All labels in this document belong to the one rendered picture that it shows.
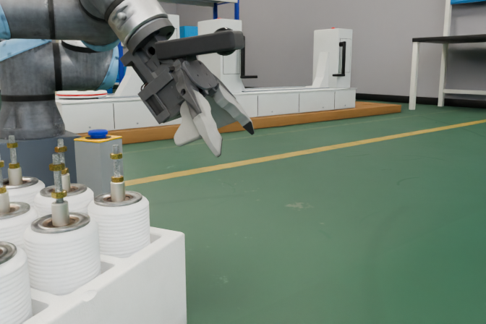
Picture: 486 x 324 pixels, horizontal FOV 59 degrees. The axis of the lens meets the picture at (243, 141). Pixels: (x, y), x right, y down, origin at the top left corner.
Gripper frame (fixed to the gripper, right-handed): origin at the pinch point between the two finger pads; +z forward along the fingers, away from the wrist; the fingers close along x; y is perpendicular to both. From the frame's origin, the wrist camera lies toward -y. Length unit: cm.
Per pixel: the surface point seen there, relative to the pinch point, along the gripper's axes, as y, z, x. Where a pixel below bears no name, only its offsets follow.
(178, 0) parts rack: 165, -230, -544
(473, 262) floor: -10, 55, -52
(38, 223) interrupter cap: 26.6, -7.3, 11.6
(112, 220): 23.7, -2.0, 2.9
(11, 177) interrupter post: 41.7, -19.5, -3.1
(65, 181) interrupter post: 31.6, -12.3, -2.3
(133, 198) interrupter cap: 21.8, -3.0, -1.8
